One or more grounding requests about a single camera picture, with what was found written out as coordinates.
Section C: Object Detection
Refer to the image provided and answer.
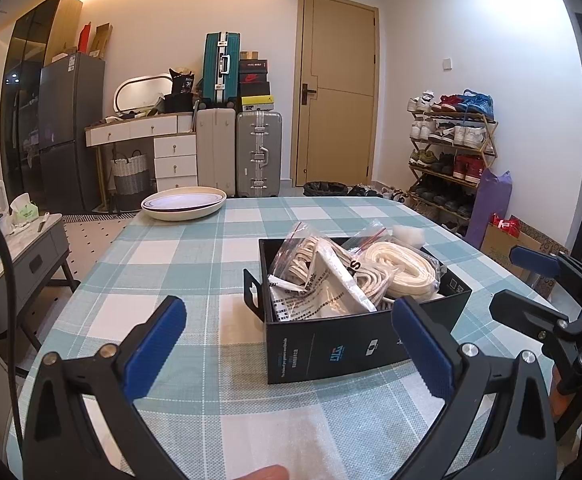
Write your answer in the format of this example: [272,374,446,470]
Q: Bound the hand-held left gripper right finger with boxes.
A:
[391,296,557,480]

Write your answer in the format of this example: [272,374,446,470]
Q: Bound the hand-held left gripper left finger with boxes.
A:
[22,295,188,480]

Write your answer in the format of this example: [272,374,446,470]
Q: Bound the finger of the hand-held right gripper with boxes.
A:
[488,289,572,343]
[510,246,579,286]

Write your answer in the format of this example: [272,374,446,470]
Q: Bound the clear bag round white laces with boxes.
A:
[343,226,447,302]

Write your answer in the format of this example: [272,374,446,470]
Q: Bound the black cardboard box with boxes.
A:
[243,236,473,386]

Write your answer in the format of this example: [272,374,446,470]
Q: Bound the white foam piece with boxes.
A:
[392,226,426,248]

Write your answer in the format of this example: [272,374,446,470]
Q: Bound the logo bag white laces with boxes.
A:
[268,221,379,313]

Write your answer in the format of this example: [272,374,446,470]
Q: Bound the person's left hand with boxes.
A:
[243,465,290,480]

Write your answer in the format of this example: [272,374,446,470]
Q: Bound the patterned paper bag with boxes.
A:
[508,215,569,301]

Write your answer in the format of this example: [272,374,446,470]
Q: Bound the brown cardboard box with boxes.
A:
[480,222,542,281]

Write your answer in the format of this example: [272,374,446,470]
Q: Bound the red gift bag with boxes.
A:
[490,213,522,237]

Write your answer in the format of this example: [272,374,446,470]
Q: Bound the purple bag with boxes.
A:
[464,169,513,251]

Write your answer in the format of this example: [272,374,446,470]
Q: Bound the white printed pouch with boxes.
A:
[316,246,378,313]

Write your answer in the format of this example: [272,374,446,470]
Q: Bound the cream oval tray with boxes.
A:
[141,187,228,222]

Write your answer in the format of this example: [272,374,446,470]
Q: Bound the shoe rack with shoes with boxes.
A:
[407,89,497,236]

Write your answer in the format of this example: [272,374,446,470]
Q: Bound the striped floor mat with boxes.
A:
[63,212,139,221]

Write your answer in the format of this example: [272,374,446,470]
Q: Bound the grey side table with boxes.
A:
[0,212,79,356]

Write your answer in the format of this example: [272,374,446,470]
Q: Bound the pile of sandals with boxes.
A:
[348,184,408,204]

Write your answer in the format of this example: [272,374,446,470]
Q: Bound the grey woven laundry basket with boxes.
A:
[109,149,153,197]

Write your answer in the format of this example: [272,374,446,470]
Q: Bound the white drawer dresser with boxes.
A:
[84,112,199,211]

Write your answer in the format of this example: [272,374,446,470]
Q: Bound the green tissue box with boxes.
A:
[10,192,39,223]

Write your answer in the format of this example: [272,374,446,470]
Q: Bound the beige suitcase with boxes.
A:
[196,107,238,198]

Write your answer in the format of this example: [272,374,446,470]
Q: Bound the silver suitcase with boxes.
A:
[235,110,283,198]

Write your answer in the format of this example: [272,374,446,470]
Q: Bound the grey refrigerator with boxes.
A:
[38,52,106,213]

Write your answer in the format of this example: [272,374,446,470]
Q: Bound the tan wooden door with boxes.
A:
[291,0,381,188]

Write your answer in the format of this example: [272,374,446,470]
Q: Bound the black bag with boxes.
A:
[163,66,197,113]

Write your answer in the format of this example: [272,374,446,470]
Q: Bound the oval mirror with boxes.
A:
[113,72,174,116]

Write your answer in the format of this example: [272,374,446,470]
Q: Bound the black glass cabinet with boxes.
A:
[0,0,69,206]

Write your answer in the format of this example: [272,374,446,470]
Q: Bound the stack of shoe boxes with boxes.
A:
[238,51,276,113]

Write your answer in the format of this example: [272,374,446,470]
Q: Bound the teal suitcase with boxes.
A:
[202,31,242,108]

